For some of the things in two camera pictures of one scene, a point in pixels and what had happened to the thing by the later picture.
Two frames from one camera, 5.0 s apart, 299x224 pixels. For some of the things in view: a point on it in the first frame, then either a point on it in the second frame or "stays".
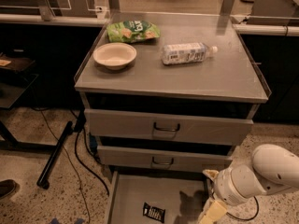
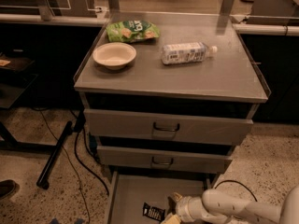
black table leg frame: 11,143 stays
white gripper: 222,186 -> 182,208
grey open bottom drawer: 158,197 stays
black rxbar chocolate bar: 154,212 stays
